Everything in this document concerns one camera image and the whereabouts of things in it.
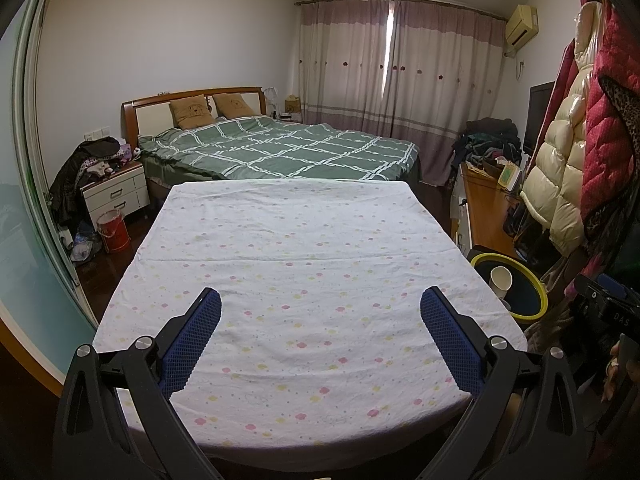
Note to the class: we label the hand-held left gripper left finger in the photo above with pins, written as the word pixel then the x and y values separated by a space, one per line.
pixel 192 340

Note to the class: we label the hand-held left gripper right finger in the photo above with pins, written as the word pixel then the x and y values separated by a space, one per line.
pixel 450 340

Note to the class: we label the white patterned paper cup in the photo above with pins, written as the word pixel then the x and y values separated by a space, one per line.
pixel 500 282

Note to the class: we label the yellow rimmed dark trash bin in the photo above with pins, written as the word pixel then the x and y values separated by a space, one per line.
pixel 530 295

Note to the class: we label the person's right hand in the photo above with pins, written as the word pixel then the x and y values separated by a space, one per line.
pixel 622 370

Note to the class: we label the wooden desk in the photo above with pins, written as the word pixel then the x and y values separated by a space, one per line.
pixel 490 215

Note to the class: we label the red bucket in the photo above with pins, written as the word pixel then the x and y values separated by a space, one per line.
pixel 114 232

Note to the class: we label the bag of clutter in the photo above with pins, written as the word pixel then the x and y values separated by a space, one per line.
pixel 86 247

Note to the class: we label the cream puffer jacket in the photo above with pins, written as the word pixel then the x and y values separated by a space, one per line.
pixel 560 175

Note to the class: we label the red quilted jacket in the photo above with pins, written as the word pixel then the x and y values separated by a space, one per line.
pixel 615 160

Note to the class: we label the white wooden nightstand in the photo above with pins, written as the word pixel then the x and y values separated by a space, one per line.
pixel 117 192

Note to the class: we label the green book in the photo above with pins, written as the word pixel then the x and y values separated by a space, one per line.
pixel 508 175

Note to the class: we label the dark clothes heap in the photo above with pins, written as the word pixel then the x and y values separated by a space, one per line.
pixel 67 185

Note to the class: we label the pile of clothes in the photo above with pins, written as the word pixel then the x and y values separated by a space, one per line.
pixel 487 140

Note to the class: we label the leopard print scarf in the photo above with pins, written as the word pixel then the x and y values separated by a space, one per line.
pixel 622 105

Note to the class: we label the black monitor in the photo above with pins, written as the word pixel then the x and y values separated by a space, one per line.
pixel 539 115

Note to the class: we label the green checked duvet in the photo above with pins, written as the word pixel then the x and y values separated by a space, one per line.
pixel 280 150

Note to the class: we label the dark red coat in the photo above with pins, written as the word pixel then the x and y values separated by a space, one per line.
pixel 561 90

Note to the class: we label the brown bear pillow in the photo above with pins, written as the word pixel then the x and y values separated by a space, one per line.
pixel 234 106
pixel 192 111

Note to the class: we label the sliding door wardrobe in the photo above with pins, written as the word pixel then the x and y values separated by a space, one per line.
pixel 20 185

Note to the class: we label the wooden bed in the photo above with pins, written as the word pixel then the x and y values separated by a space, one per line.
pixel 150 110

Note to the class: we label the pink white curtain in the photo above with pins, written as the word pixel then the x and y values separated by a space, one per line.
pixel 445 90
pixel 345 70

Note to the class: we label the curtain rod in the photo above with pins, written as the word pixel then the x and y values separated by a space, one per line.
pixel 400 2

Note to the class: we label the wall socket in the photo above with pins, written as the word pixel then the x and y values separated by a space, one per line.
pixel 95 135

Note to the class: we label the wall air conditioner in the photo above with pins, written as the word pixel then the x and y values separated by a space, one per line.
pixel 521 27

